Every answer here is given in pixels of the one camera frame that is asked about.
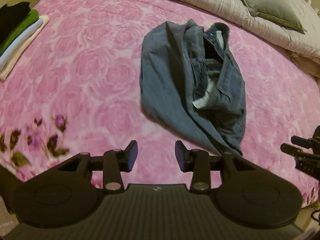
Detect blue denim jeans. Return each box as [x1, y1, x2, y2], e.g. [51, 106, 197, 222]
[140, 20, 246, 154]

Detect pink rose pattern blanket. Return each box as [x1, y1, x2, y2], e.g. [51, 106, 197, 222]
[1, 0, 319, 205]

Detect grey green pillow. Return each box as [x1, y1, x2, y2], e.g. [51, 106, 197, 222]
[241, 0, 306, 33]

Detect cream folded garment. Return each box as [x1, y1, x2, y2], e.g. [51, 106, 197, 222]
[1, 15, 49, 81]

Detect light blue folded garment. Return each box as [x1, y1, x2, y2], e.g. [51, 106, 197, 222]
[0, 17, 43, 69]

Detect beige ribbed quilt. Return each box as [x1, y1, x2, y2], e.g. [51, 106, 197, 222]
[177, 0, 319, 77]

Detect green folded garment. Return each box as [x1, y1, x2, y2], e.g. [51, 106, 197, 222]
[1, 9, 39, 55]

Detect black folded garment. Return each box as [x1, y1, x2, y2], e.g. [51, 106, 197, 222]
[0, 2, 30, 43]

